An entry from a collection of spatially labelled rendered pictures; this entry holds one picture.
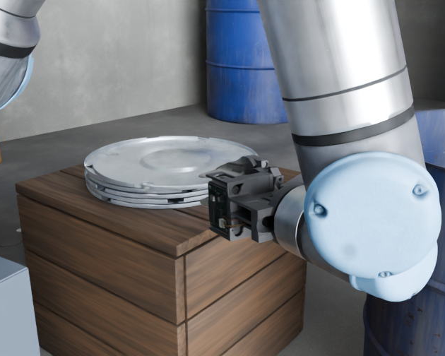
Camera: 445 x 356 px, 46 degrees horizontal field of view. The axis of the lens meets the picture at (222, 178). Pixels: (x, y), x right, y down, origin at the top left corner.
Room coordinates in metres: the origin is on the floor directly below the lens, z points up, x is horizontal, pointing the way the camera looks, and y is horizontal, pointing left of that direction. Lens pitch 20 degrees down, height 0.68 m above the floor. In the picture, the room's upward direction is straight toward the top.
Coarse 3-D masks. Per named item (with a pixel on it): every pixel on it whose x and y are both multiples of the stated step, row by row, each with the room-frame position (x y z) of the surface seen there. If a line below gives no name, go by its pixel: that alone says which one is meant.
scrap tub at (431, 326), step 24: (432, 120) 0.92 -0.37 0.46; (432, 144) 0.92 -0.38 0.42; (432, 168) 0.61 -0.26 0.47; (432, 288) 0.59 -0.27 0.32; (384, 312) 0.67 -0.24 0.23; (408, 312) 0.63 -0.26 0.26; (432, 312) 0.60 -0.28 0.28; (384, 336) 0.67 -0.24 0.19; (408, 336) 0.62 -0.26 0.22; (432, 336) 0.59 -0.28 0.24
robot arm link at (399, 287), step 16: (304, 224) 0.46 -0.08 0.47; (304, 240) 0.46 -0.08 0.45; (304, 256) 0.46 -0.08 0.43; (320, 256) 0.44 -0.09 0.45; (432, 256) 0.40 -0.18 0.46; (336, 272) 0.42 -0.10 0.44; (416, 272) 0.39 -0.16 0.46; (432, 272) 0.40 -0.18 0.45; (368, 288) 0.39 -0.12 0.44; (384, 288) 0.38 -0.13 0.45; (400, 288) 0.38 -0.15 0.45; (416, 288) 0.39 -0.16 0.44
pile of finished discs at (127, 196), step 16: (112, 144) 1.01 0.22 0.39; (96, 176) 0.82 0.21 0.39; (96, 192) 0.82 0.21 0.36; (112, 192) 0.79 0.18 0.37; (128, 192) 0.80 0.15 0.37; (144, 192) 0.78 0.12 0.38; (160, 192) 0.78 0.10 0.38; (176, 192) 0.78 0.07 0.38; (192, 192) 0.79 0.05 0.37; (160, 208) 0.78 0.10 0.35
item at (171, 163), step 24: (120, 144) 0.97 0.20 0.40; (144, 144) 0.99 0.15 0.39; (168, 144) 0.99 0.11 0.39; (192, 144) 0.99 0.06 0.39; (216, 144) 0.99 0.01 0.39; (240, 144) 0.98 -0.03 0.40; (96, 168) 0.85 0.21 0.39; (120, 168) 0.85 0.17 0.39; (144, 168) 0.85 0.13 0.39; (168, 168) 0.83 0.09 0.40; (192, 168) 0.84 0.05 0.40
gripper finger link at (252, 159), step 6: (246, 156) 0.64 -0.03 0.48; (252, 156) 0.64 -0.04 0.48; (258, 156) 0.64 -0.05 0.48; (228, 162) 0.67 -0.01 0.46; (234, 162) 0.66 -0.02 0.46; (240, 162) 0.65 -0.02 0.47; (246, 162) 0.63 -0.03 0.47; (252, 162) 0.62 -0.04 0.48; (258, 162) 0.62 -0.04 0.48; (264, 162) 0.62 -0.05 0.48; (246, 168) 0.63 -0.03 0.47; (252, 168) 0.62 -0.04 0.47; (264, 168) 0.62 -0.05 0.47
